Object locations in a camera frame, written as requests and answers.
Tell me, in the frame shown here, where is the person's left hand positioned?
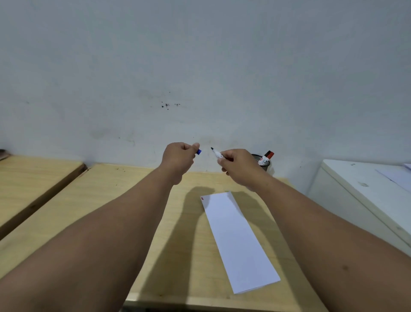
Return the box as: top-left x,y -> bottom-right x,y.
159,142 -> 200,186

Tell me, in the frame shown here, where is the person's right forearm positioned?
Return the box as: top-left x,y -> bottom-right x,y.
253,177 -> 411,312

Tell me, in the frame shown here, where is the white cabinet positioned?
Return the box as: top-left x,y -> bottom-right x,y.
307,159 -> 411,248

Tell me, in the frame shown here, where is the black mesh pen holder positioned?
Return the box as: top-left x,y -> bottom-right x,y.
251,154 -> 271,173

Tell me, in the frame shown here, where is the person's left forearm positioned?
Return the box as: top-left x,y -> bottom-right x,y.
0,165 -> 176,312

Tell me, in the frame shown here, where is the white paper strip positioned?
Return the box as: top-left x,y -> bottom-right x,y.
200,191 -> 281,295

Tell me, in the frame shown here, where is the adjacent wooden table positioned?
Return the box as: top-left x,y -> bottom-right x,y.
0,155 -> 86,240

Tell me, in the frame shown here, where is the large white paper sheet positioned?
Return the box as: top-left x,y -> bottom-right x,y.
375,168 -> 411,193

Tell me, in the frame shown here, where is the person's right hand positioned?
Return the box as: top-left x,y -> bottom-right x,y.
217,148 -> 270,192

